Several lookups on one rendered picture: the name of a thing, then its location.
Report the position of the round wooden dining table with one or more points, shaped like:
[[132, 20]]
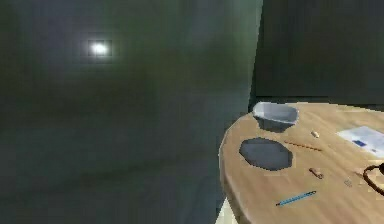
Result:
[[333, 200]]

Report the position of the pale blue bowl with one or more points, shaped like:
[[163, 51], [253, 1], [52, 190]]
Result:
[[275, 115]]

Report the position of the dark grey plate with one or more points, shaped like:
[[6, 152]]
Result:
[[265, 154]]

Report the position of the thin orange pencil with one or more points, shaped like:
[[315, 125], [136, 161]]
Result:
[[302, 146]]

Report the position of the small cream cylinder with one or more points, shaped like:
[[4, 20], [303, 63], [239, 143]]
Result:
[[315, 134]]

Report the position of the blue pen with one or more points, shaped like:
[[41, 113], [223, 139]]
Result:
[[296, 198]]

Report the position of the small brown key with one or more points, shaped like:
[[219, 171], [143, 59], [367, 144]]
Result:
[[316, 173]]

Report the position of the small grey clip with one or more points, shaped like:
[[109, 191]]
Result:
[[348, 182]]

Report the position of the white and blue paper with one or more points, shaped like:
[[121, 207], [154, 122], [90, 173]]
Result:
[[365, 140]]

